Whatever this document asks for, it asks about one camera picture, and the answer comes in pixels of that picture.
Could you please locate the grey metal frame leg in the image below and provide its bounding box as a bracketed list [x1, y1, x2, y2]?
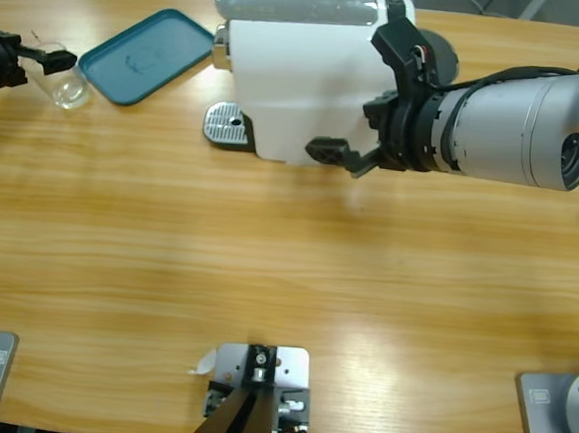
[516, 0, 551, 22]

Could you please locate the clear glass cup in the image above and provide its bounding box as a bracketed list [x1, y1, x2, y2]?
[26, 41, 96, 113]

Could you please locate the white mount block dark post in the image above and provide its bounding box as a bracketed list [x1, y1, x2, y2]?
[182, 337, 316, 433]

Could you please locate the white capsule coffee machine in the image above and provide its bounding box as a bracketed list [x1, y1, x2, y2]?
[200, 0, 419, 176]

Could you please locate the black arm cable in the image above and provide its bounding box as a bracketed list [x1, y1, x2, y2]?
[418, 54, 579, 108]

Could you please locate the water tank with dark lid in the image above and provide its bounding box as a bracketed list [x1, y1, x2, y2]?
[412, 28, 463, 88]

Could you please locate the drip tray with metal grate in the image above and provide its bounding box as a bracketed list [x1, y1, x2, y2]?
[202, 99, 259, 154]

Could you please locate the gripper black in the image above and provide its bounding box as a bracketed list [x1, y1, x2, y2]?
[302, 76, 434, 185]
[0, 27, 80, 102]

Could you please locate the teal plastic tray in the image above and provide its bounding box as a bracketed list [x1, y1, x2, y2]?
[75, 2, 217, 114]

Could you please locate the white paper tag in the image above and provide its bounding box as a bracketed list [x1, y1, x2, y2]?
[186, 346, 219, 377]

